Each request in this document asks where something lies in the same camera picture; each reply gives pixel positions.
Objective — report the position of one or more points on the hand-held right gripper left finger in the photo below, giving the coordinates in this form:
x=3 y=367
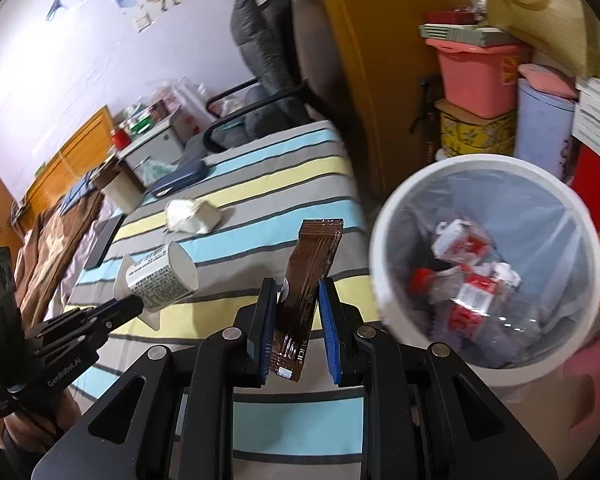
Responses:
x=267 y=332

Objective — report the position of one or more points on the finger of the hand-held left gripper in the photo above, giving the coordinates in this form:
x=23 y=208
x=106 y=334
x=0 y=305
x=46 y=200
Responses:
x=120 y=321
x=125 y=305

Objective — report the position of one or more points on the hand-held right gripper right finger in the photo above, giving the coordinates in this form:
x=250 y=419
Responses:
x=330 y=332

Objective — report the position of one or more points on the brown sachet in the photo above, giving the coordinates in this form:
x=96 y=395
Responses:
x=305 y=280

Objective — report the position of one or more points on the white trash bin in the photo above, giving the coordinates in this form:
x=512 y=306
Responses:
x=385 y=270

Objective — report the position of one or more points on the person's left hand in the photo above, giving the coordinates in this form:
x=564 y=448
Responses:
x=30 y=430

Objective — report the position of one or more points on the black tablet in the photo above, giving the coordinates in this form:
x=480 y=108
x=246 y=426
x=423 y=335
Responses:
x=102 y=242

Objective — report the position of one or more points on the brown blanket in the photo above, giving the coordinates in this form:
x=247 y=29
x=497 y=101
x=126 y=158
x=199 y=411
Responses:
x=50 y=250

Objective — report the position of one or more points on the crumpled white paper bag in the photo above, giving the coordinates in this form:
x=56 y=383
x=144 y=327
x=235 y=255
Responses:
x=192 y=215

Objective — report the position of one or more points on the brown and white paper cup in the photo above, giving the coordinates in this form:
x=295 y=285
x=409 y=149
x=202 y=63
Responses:
x=122 y=187

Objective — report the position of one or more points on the blue cloth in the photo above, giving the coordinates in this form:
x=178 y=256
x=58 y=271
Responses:
x=80 y=189

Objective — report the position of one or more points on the navy blue case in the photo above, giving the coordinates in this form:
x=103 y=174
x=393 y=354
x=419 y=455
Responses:
x=177 y=180

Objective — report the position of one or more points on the teal plastic bag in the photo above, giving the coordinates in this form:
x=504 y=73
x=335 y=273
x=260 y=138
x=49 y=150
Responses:
x=152 y=170

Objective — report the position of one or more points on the striped bed sheet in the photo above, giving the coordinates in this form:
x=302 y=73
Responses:
x=280 y=185

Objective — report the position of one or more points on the red and white carton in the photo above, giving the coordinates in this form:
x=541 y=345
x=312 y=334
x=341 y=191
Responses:
x=457 y=245

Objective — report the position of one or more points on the wooden headboard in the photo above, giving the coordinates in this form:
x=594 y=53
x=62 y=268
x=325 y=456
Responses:
x=70 y=155

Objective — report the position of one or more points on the white bedside cabinet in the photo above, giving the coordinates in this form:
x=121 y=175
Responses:
x=160 y=147

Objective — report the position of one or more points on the red cup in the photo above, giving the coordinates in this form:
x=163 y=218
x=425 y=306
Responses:
x=118 y=138

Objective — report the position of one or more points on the green box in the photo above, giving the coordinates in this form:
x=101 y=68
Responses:
x=142 y=122

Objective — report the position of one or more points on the clear plastic bag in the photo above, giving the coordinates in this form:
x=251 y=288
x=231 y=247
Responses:
x=185 y=92

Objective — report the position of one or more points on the clear bin liner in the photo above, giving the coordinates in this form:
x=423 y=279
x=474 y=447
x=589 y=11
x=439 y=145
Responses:
x=545 y=240

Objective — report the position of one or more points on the yellow floral box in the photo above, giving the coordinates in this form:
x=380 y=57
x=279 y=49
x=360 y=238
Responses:
x=475 y=132

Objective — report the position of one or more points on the pink plastic stool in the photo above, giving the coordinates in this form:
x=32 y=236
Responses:
x=592 y=385

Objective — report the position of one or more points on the wooden wardrobe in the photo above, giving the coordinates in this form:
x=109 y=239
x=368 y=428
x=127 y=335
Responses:
x=375 y=60

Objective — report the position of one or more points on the pink plastic bin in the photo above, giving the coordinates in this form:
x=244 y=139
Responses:
x=475 y=80

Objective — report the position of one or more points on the lavender bucket with pink lid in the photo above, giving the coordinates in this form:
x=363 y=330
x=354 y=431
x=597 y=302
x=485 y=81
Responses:
x=542 y=130

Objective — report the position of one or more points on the red box with gold print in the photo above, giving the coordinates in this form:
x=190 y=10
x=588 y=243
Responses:
x=592 y=195

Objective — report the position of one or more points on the stack of grey flat boxes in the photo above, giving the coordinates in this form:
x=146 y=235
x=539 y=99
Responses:
x=465 y=35

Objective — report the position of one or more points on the brown paper bag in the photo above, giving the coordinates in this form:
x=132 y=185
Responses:
x=540 y=15

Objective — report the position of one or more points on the white wall switch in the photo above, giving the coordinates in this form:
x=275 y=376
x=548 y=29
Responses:
x=141 y=23

